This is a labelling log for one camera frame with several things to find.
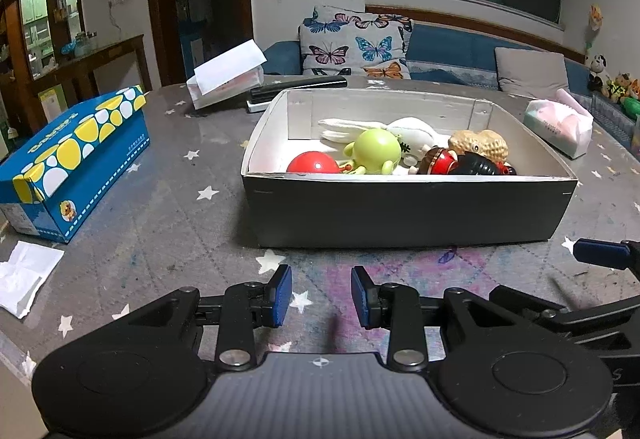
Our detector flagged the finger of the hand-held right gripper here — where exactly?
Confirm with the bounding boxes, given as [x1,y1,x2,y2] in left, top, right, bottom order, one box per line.
[572,238,640,278]
[489,284,584,333]

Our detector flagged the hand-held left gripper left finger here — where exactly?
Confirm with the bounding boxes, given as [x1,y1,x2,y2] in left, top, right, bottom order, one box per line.
[112,264,293,371]

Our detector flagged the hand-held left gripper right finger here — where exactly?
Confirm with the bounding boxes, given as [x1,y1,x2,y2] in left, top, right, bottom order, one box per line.
[350,265,538,371]

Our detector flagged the grey cardboard box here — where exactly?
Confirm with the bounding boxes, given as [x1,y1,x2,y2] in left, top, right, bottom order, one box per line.
[241,88,579,250]

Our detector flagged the green round toy figure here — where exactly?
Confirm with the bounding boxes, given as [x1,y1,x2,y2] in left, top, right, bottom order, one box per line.
[343,128,404,176]

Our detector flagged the black-haired red doll figure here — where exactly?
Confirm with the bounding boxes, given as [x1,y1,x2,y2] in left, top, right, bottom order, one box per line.
[415,146,518,177]

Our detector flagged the tan peanut toy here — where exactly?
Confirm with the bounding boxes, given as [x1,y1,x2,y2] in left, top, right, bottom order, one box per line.
[447,129,510,165]

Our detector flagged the white plush rabbit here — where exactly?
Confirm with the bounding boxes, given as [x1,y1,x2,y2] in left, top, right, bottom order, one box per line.
[318,116,451,161]

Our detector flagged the teal container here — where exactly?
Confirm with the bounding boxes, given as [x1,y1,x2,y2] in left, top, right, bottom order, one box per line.
[61,32,97,60]

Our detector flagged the red ball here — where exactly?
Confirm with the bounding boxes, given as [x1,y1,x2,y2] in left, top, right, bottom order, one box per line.
[286,152,341,175]

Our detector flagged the grey storage basket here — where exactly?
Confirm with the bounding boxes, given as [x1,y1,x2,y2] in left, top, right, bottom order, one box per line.
[590,92,640,156]

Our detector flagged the pink green tissue pack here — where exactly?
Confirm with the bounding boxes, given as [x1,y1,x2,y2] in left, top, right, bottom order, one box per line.
[523,88,595,160]

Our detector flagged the stuffed toys on sofa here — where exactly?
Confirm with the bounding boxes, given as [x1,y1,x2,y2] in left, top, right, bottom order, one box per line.
[605,72,640,103]

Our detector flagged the panda plush toy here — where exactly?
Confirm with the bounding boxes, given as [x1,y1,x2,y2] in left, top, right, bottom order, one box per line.
[585,53,609,93]

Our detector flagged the grey cushion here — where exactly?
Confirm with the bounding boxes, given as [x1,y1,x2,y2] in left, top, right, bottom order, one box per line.
[494,47,571,95]

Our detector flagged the long black case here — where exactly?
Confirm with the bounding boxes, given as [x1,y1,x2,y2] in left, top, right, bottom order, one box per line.
[249,75,349,103]

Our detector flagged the white tissue box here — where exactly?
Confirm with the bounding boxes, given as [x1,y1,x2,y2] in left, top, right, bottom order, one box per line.
[186,39,267,111]

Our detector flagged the blue yellow dotted carton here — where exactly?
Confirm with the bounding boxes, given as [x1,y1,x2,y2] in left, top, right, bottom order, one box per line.
[0,85,151,244]

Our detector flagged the blue sofa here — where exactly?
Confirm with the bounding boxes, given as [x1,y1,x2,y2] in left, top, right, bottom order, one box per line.
[262,22,596,96]

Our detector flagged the butterfly print pillow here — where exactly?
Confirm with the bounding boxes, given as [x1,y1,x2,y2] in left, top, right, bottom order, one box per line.
[298,5,415,80]

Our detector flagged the wooden side table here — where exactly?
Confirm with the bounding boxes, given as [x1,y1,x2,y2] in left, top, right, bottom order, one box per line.
[30,34,154,121]

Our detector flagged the yellow green small box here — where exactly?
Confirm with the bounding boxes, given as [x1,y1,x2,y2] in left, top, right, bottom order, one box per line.
[37,84,69,121]

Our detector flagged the wooden display cabinet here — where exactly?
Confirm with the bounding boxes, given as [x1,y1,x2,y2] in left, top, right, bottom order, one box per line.
[0,0,87,132]

